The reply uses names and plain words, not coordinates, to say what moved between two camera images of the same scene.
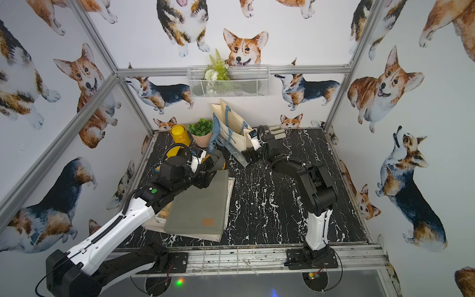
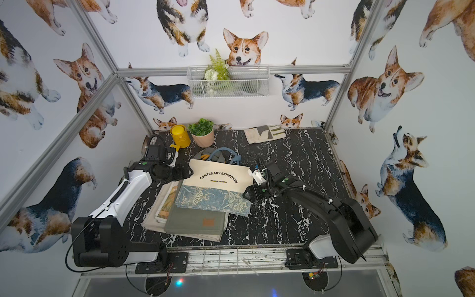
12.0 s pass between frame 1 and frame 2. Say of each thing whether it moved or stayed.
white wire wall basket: stayed
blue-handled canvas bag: moved
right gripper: moved
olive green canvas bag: stayed
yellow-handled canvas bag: stayed
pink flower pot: stayed
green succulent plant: stayed
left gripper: moved
